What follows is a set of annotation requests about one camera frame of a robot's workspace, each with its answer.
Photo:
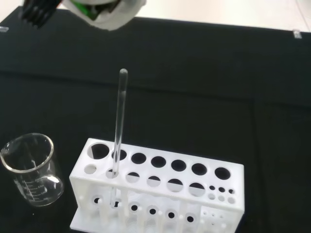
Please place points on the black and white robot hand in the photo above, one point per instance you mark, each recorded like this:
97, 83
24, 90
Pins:
107, 19

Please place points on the white test tube rack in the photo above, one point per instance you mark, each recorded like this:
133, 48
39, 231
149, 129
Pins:
77, 194

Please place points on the clear tape piece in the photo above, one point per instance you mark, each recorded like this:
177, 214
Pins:
3, 29
297, 34

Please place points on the black cloth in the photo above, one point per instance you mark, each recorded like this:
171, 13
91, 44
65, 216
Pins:
194, 97

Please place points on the clear glass beaker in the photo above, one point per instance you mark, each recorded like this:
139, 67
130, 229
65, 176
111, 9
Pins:
31, 194

